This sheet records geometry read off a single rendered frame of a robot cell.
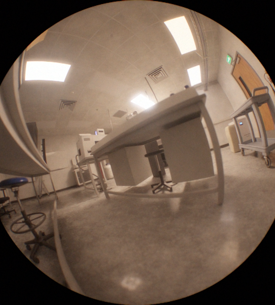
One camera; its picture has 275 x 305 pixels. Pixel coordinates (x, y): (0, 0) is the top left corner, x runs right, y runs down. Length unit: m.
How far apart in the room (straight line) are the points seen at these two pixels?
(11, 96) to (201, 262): 1.00
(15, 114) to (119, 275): 0.89
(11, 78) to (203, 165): 1.29
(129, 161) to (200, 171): 0.98
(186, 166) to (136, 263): 0.96
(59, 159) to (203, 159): 5.17
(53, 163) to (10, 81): 4.79
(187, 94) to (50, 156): 5.17
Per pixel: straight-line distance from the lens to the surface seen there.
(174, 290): 0.60
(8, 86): 0.40
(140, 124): 0.83
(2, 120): 0.43
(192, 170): 1.03
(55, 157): 5.07
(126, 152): 1.38
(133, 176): 1.40
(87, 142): 2.23
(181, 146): 0.99
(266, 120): 3.10
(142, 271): 0.65
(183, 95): 0.78
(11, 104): 0.45
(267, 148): 1.51
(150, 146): 2.19
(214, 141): 0.73
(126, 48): 2.40
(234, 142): 2.69
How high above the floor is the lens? 0.60
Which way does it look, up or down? 3 degrees up
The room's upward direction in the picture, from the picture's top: 16 degrees counter-clockwise
